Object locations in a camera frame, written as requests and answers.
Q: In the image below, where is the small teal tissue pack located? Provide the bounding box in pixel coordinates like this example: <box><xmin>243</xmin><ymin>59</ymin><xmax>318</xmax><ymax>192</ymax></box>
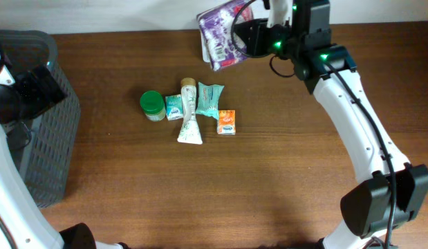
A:
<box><xmin>165</xmin><ymin>94</ymin><xmax>184</xmax><ymax>121</ymax></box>

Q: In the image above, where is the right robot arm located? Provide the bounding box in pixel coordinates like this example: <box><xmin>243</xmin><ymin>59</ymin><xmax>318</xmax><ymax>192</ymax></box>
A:
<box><xmin>230</xmin><ymin>0</ymin><xmax>428</xmax><ymax>248</ymax></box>

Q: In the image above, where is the green lid jar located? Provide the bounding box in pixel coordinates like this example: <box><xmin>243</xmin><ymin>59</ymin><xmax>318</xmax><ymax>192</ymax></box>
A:
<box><xmin>140</xmin><ymin>91</ymin><xmax>166</xmax><ymax>122</ymax></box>

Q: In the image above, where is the teal wet wipes pack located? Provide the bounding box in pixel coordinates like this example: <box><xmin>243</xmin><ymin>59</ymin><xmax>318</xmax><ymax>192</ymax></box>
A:
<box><xmin>196</xmin><ymin>82</ymin><xmax>224</xmax><ymax>120</ymax></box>

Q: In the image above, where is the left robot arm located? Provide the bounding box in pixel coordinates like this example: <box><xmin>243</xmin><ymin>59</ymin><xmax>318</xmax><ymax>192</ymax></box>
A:
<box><xmin>0</xmin><ymin>30</ymin><xmax>105</xmax><ymax>248</ymax></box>

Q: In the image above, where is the white tube with cork cap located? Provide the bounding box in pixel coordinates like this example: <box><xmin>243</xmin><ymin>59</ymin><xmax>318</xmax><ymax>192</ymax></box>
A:
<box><xmin>177</xmin><ymin>77</ymin><xmax>203</xmax><ymax>145</ymax></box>

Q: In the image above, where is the purple red pad pack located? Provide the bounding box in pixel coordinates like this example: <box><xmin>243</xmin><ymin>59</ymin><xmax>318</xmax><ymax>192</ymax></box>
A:
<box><xmin>196</xmin><ymin>0</ymin><xmax>248</xmax><ymax>71</ymax></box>

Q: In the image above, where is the right black cable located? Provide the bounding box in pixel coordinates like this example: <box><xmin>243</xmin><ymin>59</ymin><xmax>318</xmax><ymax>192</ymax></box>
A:
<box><xmin>230</xmin><ymin>0</ymin><xmax>398</xmax><ymax>249</ymax></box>

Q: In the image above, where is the white barcode scanner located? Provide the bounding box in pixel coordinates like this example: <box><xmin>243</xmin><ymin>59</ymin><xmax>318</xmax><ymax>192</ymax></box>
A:
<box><xmin>201</xmin><ymin>38</ymin><xmax>210</xmax><ymax>63</ymax></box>

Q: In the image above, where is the grey plastic mesh basket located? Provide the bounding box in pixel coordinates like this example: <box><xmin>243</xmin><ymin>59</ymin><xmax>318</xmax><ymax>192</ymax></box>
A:
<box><xmin>0</xmin><ymin>30</ymin><xmax>81</xmax><ymax>208</ymax></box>

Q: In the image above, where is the orange tissue pack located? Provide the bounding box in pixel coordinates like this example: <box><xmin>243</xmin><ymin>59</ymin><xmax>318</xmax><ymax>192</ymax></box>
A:
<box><xmin>217</xmin><ymin>110</ymin><xmax>236</xmax><ymax>135</ymax></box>

